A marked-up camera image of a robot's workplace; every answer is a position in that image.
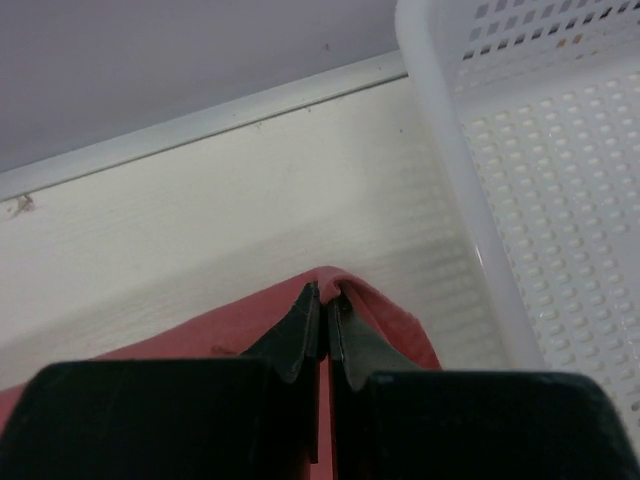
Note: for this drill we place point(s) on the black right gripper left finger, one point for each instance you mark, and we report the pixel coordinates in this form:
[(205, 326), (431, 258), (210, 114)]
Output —
[(252, 416)]

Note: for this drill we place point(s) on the white plastic basket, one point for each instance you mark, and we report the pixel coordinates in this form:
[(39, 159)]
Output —
[(533, 109)]

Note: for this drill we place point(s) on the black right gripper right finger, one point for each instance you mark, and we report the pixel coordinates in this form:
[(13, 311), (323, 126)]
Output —
[(392, 419)]

